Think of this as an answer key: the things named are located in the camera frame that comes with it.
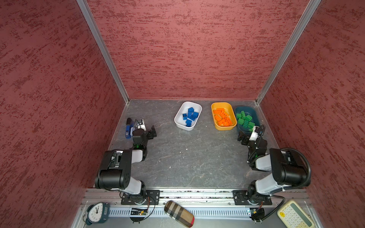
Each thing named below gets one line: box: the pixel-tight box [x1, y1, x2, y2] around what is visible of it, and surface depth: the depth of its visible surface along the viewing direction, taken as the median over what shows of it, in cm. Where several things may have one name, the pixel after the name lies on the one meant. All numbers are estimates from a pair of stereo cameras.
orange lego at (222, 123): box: [217, 120, 226, 127], surface depth 106 cm
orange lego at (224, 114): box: [220, 110, 230, 118], surface depth 112 cm
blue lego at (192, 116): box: [187, 111, 199, 121], surface depth 109 cm
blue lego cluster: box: [185, 119, 193, 127], surface depth 108 cm
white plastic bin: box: [173, 101, 203, 132], surface depth 112 cm
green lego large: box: [242, 119, 251, 129], surface depth 105 cm
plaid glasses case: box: [164, 200, 195, 228], surface depth 68 cm
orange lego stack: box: [223, 116, 233, 126], surface depth 107 cm
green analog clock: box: [86, 201, 110, 226], surface depth 68 cm
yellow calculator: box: [277, 199, 316, 228], surface depth 69 cm
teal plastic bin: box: [234, 105, 261, 135], surface depth 109 cm
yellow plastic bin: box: [211, 102, 238, 131], surface depth 112 cm
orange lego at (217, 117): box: [213, 114, 223, 122], surface depth 109 cm
